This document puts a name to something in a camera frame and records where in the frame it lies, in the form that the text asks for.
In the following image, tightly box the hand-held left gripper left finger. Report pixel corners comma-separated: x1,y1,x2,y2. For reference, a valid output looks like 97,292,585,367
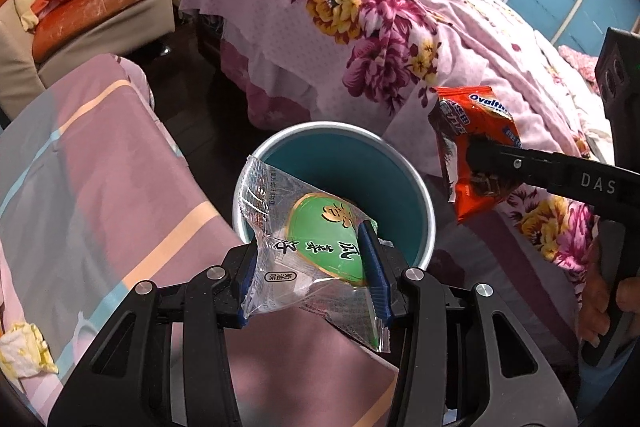
47,244,261,427

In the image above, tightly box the pink fleece blanket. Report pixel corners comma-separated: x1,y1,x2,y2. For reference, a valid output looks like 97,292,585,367
557,44,601,82

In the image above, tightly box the beige armchair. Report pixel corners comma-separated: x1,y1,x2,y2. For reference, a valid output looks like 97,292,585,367
0,0,176,118

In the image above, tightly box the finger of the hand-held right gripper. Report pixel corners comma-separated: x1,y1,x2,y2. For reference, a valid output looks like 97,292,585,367
465,137,621,208

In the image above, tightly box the bed with floral pink cover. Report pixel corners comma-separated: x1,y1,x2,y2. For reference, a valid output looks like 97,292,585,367
179,0,640,308

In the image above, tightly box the orange brown snack packet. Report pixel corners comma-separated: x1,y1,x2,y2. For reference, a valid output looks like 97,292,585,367
428,86,523,225

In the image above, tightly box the teal trash bin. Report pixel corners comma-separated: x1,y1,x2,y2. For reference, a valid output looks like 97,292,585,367
235,122,440,273

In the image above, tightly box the yellow white crumpled paper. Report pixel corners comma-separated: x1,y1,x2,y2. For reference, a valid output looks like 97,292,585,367
0,321,60,379

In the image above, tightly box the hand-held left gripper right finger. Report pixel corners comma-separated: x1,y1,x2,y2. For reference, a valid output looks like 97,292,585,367
356,221,576,427

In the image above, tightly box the person's right hand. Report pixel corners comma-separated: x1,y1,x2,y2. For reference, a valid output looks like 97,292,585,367
575,227,640,350

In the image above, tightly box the person's right forearm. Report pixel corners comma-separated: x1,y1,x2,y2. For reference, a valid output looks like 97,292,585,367
575,347,640,420

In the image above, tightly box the clear green snack packet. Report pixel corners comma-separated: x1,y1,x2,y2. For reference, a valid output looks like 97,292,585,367
239,155,392,354

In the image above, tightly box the orange leather seat cushion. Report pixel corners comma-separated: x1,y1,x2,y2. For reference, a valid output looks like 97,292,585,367
31,0,173,62

